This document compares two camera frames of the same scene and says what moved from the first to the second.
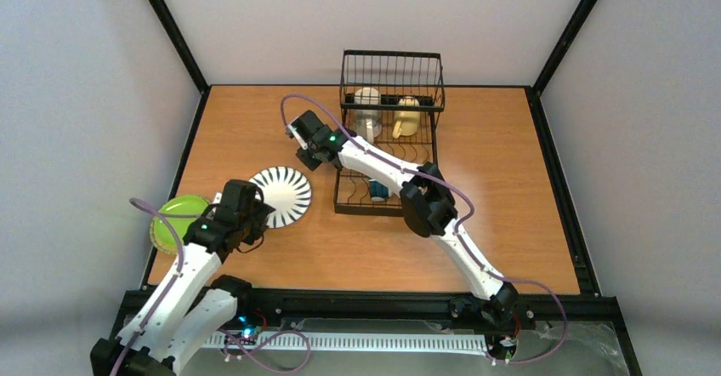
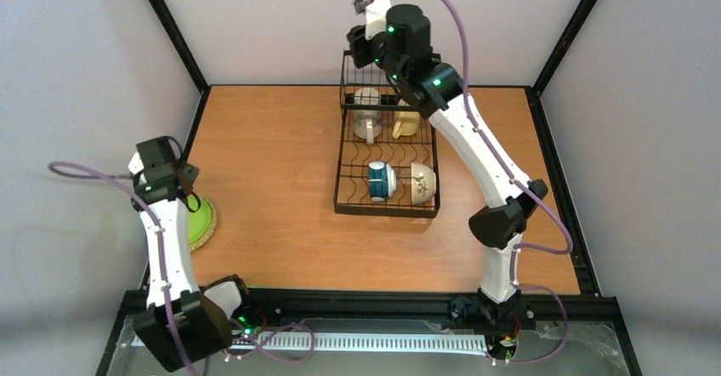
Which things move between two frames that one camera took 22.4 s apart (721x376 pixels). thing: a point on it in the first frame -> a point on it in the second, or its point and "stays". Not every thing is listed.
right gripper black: (307, 156) -> (356, 43)
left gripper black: (258, 215) -> (187, 173)
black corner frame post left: (168, 22) stays
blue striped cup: (377, 190) stays
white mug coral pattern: (367, 123) stays
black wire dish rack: (391, 101) stays
